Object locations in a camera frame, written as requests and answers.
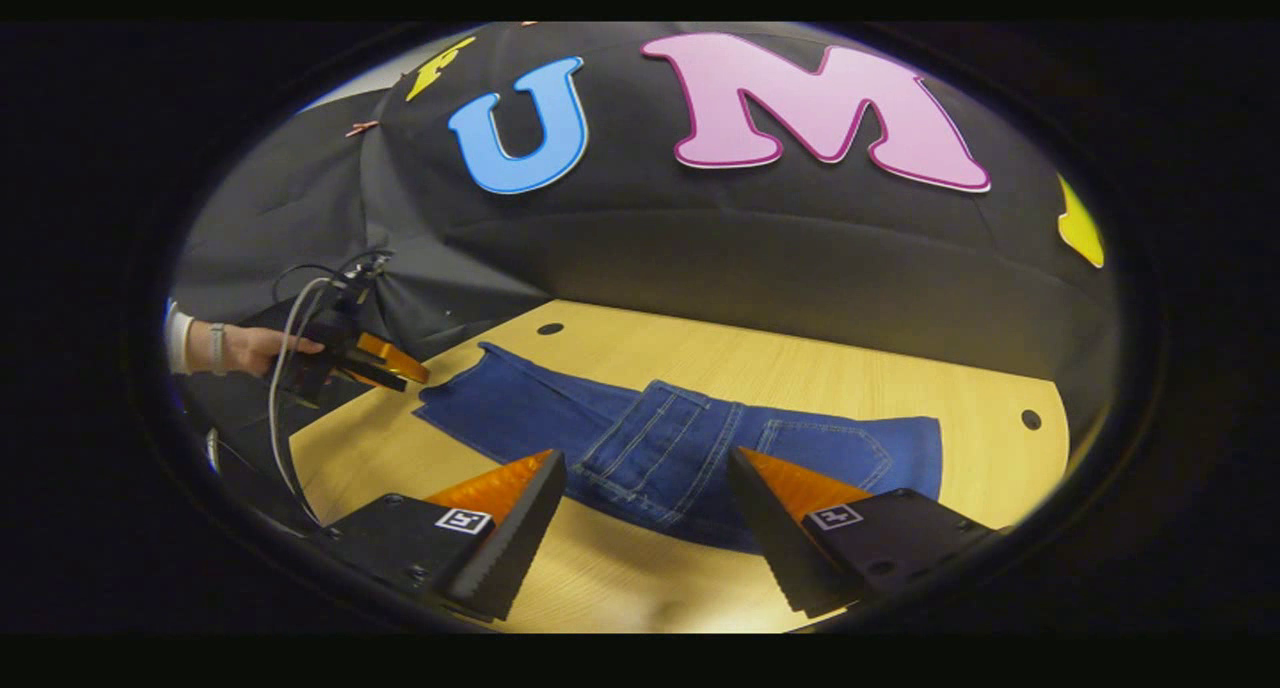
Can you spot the orange backdrop clip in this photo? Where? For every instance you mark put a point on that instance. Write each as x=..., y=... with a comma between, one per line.
x=362, y=127

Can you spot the black backdrop cloth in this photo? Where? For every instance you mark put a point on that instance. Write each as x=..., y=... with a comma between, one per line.
x=700, y=238

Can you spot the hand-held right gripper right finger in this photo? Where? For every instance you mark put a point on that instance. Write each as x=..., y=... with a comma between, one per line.
x=775, y=548

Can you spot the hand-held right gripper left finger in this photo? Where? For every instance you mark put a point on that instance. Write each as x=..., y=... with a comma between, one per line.
x=515, y=548

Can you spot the blue jeans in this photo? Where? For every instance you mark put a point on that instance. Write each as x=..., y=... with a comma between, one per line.
x=660, y=448

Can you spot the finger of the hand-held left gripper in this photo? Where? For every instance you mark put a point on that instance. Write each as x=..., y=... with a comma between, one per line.
x=370, y=378
x=392, y=360

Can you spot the silver wristband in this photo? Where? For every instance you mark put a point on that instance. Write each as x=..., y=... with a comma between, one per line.
x=217, y=348

